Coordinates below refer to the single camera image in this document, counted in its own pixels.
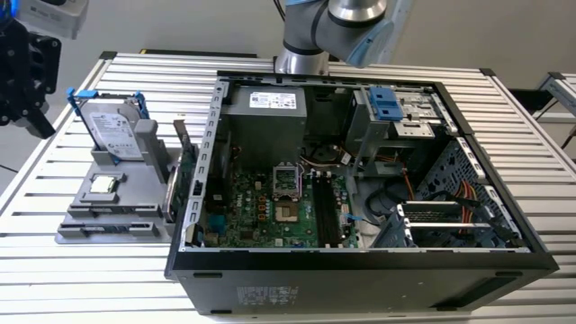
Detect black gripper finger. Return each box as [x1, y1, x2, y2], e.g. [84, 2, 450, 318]
[17, 32, 62, 140]

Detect RAM slot white clips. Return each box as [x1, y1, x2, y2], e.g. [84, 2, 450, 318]
[314, 171, 332, 250]
[326, 171, 345, 250]

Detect silver disk in blue carrier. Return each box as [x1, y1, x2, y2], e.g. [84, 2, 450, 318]
[65, 87, 152, 166]

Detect silver CPU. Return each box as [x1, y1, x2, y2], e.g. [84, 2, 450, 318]
[88, 175, 118, 194]

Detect grey parts rack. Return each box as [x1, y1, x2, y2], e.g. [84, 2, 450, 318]
[53, 117, 198, 244]

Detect green graphics card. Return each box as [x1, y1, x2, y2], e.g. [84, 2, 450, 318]
[161, 117, 201, 224]

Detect grey power supply unit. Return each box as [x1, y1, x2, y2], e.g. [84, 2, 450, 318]
[220, 84, 309, 169]

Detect metal socket cover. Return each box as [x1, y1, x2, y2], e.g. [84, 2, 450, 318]
[272, 161, 301, 201]

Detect round black cooler fan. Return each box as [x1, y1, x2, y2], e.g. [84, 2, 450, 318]
[305, 143, 345, 163]

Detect CPU socket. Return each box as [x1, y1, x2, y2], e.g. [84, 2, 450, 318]
[273, 200, 300, 223]

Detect green motherboard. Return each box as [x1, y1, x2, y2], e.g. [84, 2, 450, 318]
[200, 165, 364, 250]

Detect blue drive latch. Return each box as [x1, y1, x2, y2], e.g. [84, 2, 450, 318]
[366, 86, 402, 121]

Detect black open PC case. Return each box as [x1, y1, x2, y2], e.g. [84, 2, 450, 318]
[164, 70, 561, 317]

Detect grey metal disk bay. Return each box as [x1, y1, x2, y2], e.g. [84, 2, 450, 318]
[372, 199, 500, 250]

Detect aluminium slat side table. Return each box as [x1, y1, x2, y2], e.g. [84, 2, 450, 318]
[532, 71, 576, 151]

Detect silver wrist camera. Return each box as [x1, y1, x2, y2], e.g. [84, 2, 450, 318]
[17, 0, 90, 41]

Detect white wire bundle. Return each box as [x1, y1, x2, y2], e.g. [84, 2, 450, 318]
[298, 153, 352, 170]

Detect thin black data cable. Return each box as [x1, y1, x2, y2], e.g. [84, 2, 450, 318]
[364, 177, 400, 224]

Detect thin orange wire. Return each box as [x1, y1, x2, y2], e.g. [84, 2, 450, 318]
[402, 168, 414, 202]

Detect black sleeved cable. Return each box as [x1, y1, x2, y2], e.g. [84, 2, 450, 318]
[422, 190, 481, 207]

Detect orange yellow wire bundle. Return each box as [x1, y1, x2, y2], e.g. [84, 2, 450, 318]
[453, 180, 478, 238]

